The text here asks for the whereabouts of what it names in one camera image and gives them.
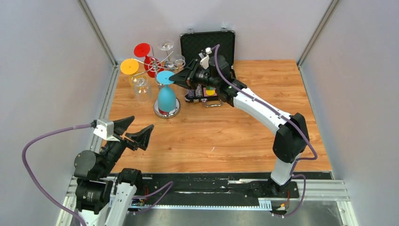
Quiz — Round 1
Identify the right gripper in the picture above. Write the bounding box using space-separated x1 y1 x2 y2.
169 60 219 91

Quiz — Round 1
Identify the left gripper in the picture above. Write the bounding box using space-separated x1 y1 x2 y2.
99 115 153 177

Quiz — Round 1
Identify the clear champagne flute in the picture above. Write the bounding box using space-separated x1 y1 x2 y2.
171 55 190 97

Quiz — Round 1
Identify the blue plastic wine glass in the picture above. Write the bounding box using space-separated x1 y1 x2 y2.
156 71 176 112

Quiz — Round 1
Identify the chrome wine glass rack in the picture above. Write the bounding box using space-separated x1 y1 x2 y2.
134 42 185 119

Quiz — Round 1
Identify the clear wide ribbed glass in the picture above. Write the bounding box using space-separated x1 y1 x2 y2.
132 74 152 103

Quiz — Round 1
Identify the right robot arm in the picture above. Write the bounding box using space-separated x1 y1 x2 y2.
169 56 309 197

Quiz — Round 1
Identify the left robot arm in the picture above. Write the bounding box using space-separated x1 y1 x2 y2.
74 116 154 226

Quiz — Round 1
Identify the red plastic wine glass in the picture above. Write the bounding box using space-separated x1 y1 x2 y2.
134 43 164 78

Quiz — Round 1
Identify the clear glass at rack back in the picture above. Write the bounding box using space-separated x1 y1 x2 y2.
158 40 174 63

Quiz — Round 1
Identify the yellow plastic wine glass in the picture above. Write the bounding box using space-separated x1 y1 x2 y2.
120 58 139 87

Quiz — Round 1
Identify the pink block with yellow disc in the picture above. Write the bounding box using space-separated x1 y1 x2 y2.
203 87 217 97

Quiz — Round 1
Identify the black poker chip case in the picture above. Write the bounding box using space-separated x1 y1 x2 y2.
180 27 236 107

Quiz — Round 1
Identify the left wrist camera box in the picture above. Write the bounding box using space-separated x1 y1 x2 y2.
93 118 117 141

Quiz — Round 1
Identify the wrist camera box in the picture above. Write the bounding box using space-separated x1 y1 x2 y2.
93 118 117 141
199 47 212 70

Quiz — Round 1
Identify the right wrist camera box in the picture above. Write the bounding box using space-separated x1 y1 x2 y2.
199 47 212 70

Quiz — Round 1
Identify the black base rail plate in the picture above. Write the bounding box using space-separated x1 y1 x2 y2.
115 171 334 208

